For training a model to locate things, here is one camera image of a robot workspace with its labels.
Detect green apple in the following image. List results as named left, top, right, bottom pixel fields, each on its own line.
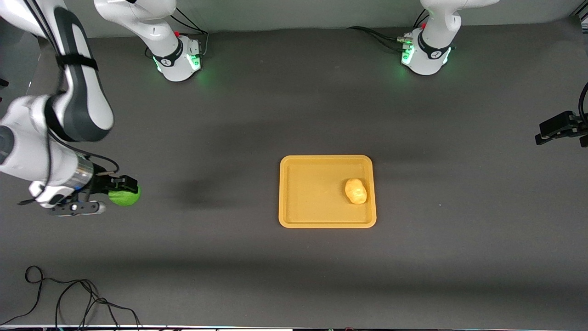
left=108, top=186, right=142, bottom=207

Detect yellow potato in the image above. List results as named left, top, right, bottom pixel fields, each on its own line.
left=345, top=178, right=368, bottom=205

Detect orange plastic tray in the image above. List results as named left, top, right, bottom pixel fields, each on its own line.
left=278, top=155, right=377, bottom=229

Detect dark grey table mat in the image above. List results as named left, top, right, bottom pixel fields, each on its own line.
left=0, top=16, right=588, bottom=328

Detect loose black cable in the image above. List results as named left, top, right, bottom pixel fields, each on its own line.
left=0, top=266, right=143, bottom=330

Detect black right arm base cables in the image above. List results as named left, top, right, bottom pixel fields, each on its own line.
left=145, top=9, right=210, bottom=59

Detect black arm base cables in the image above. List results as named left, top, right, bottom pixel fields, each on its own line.
left=348, top=9, right=430, bottom=52
left=145, top=9, right=210, bottom=59

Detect black left arm base cables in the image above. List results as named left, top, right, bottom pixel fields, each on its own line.
left=348, top=9, right=430, bottom=52

